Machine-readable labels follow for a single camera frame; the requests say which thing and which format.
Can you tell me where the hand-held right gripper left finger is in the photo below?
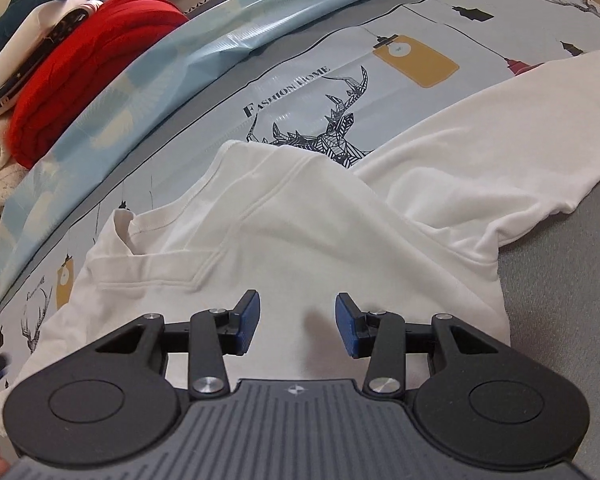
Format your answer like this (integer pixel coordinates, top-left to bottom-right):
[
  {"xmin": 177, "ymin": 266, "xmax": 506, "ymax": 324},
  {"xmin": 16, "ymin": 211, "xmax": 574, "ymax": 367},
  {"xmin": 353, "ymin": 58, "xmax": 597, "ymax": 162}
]
[{"xmin": 94, "ymin": 289, "xmax": 262, "ymax": 401}]

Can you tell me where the white t-shirt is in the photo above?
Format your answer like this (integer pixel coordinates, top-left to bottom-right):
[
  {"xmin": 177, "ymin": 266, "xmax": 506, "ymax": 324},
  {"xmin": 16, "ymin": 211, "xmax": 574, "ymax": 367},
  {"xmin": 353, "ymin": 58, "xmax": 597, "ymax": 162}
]
[{"xmin": 0, "ymin": 42, "xmax": 600, "ymax": 441}]

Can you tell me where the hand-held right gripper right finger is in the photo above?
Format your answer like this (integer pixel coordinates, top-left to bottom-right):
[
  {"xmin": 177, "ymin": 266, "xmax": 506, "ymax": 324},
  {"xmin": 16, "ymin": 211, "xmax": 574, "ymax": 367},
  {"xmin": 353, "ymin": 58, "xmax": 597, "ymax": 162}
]
[{"xmin": 334, "ymin": 292, "xmax": 501, "ymax": 401}]

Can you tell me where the red knit sweater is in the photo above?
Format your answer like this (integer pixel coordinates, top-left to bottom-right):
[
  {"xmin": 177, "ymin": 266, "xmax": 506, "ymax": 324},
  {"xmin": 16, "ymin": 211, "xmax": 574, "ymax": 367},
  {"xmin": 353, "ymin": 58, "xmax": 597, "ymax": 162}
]
[{"xmin": 7, "ymin": 0, "xmax": 190, "ymax": 170}]

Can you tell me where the white garment with dark print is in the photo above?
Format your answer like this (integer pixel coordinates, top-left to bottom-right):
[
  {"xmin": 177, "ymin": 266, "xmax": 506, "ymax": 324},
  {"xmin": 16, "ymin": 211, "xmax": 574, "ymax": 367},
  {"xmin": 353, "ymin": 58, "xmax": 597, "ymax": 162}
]
[{"xmin": 0, "ymin": 0, "xmax": 101, "ymax": 126}]

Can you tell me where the light blue patterned quilt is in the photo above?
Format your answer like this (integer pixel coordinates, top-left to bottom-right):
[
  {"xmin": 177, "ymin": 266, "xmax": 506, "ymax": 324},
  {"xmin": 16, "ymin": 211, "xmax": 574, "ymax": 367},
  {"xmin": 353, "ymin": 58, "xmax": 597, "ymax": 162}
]
[{"xmin": 0, "ymin": 0, "xmax": 503, "ymax": 318}]

